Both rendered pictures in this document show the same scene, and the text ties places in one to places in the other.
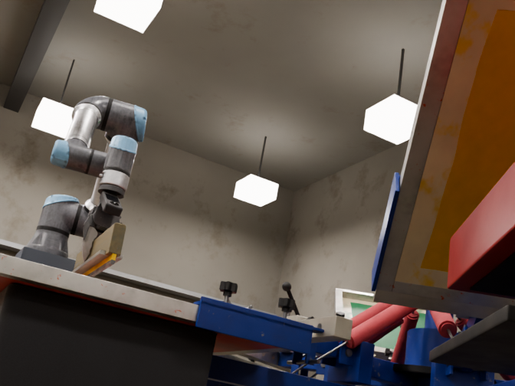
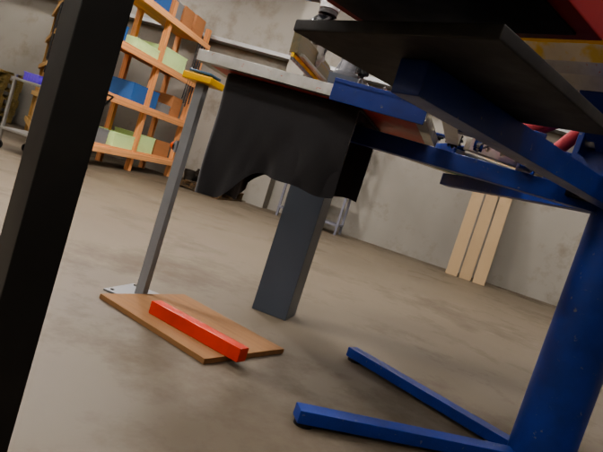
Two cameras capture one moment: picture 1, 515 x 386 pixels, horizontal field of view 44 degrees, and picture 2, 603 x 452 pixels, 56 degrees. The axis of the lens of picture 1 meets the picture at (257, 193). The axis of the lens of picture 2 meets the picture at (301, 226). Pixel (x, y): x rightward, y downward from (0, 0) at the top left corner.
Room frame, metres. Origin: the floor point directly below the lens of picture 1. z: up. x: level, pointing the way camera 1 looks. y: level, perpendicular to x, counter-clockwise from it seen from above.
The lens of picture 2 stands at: (0.07, -1.08, 0.69)
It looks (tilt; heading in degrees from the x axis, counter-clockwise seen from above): 5 degrees down; 39
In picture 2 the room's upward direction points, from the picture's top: 18 degrees clockwise
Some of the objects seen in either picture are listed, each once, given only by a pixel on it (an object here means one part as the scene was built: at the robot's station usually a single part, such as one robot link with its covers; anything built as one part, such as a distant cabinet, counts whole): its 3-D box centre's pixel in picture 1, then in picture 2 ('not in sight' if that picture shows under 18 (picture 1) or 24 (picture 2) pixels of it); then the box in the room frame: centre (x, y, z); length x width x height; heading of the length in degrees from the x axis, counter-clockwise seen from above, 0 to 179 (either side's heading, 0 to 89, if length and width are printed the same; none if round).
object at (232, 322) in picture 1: (253, 327); (379, 102); (1.51, -0.05, 0.98); 0.30 x 0.05 x 0.07; 114
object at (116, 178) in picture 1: (113, 182); (329, 5); (1.64, 0.39, 1.31); 0.08 x 0.08 x 0.05
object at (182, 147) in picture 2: not in sight; (171, 187); (1.54, 0.85, 0.48); 0.22 x 0.22 x 0.96; 24
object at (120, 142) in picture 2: not in sight; (137, 79); (4.66, 6.41, 1.30); 2.75 x 0.74 x 2.60; 25
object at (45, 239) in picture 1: (49, 243); (350, 69); (2.25, 0.70, 1.25); 0.15 x 0.15 x 0.10
